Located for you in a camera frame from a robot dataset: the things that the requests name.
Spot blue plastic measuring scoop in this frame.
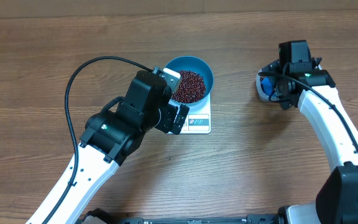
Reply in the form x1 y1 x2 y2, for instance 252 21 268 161
260 77 273 96

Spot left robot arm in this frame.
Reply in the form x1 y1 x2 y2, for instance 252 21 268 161
28 68 189 223

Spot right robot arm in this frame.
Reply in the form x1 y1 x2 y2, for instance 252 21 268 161
259 40 358 223

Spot white digital kitchen scale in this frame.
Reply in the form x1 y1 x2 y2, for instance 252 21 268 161
181 95 211 134

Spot red beans in bowl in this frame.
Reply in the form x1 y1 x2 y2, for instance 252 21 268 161
172 70 206 103

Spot teal bowl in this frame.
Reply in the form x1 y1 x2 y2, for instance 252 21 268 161
165 55 214 98

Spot clear plastic container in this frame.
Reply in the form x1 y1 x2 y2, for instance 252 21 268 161
255 69 278 102

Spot right black cable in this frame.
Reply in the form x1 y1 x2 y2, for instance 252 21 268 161
258 71 358 187

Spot black cable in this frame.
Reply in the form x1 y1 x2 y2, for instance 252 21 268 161
258 71 358 187
40 55 154 224

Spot left black cable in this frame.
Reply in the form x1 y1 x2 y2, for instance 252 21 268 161
40 55 154 224

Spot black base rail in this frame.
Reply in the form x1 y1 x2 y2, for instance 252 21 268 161
112 214 285 224

